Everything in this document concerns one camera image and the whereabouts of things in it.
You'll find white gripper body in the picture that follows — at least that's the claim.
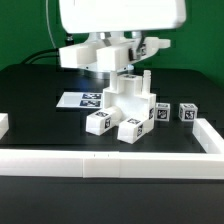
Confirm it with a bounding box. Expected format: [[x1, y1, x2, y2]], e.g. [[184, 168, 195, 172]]
[[59, 0, 186, 33]]

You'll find white chair seat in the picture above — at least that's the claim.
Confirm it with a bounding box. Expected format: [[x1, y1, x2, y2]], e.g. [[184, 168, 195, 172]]
[[99, 69, 158, 134]]

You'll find white chair back frame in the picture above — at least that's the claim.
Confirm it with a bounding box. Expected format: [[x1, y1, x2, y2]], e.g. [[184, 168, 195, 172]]
[[59, 37, 171, 74]]

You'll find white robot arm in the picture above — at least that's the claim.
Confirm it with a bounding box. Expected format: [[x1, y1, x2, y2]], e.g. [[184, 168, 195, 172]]
[[59, 0, 186, 72]]

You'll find white sheet with tags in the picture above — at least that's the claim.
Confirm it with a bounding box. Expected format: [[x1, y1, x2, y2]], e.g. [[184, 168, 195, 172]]
[[57, 92, 102, 108]]

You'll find white block at left edge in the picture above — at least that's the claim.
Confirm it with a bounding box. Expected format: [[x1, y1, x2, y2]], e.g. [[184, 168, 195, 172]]
[[0, 113, 9, 139]]

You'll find white U-shaped obstacle fence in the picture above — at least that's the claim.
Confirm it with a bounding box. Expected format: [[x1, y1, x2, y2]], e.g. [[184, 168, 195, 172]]
[[0, 118, 224, 180]]

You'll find black vertical cable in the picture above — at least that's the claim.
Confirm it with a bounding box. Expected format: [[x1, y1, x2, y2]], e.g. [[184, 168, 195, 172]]
[[65, 32, 75, 51]]

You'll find white thin cable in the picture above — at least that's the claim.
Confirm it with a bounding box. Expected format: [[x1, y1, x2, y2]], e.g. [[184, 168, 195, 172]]
[[45, 0, 63, 51]]

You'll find black cable thick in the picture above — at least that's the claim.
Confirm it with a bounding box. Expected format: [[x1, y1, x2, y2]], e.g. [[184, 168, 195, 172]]
[[21, 48, 60, 65]]

